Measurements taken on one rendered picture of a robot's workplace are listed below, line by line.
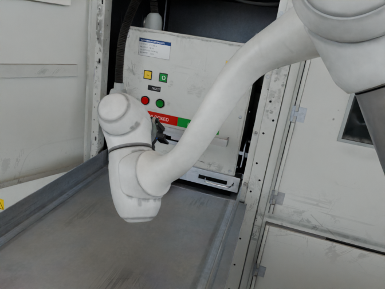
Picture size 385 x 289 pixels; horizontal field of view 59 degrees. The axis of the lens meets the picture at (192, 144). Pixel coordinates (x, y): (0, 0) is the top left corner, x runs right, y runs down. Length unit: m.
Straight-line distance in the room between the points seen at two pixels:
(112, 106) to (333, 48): 0.50
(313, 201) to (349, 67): 0.89
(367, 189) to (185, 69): 0.72
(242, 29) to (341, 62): 1.57
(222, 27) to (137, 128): 1.26
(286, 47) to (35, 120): 0.93
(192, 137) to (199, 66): 0.59
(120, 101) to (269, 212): 0.72
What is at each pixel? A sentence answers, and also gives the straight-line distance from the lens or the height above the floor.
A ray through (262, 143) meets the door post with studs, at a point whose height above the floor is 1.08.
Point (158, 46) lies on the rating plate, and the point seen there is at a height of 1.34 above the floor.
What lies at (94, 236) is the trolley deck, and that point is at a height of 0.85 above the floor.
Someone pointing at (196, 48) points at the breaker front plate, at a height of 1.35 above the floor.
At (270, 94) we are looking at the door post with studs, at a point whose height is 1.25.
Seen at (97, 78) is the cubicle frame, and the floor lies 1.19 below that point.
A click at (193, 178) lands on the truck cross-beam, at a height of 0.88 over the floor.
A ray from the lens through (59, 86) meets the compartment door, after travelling 1.29.
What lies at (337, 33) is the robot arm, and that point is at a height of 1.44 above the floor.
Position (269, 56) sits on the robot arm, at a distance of 0.59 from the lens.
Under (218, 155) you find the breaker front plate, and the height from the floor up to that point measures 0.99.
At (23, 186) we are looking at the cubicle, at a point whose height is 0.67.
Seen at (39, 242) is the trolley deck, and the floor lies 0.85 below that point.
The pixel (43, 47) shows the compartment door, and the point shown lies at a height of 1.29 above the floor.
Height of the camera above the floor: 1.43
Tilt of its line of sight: 19 degrees down
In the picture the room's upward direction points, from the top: 9 degrees clockwise
